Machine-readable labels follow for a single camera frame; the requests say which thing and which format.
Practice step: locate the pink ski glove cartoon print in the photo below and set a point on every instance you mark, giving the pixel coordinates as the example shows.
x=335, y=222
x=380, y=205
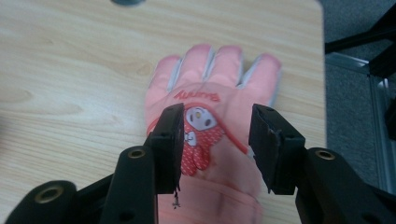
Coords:
x=218, y=84

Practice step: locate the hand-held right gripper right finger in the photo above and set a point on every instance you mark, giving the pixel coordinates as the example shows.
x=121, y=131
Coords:
x=274, y=149

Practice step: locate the grey round table grommet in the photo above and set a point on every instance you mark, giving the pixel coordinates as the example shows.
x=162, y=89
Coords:
x=127, y=2

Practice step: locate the black metal stand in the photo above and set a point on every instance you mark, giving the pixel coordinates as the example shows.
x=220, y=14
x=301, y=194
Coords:
x=373, y=35

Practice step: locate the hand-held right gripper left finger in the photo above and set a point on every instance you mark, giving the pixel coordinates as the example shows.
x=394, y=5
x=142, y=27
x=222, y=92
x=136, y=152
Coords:
x=168, y=146

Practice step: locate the aluminium floor rail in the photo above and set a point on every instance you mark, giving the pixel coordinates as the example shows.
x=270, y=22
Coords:
x=378, y=124

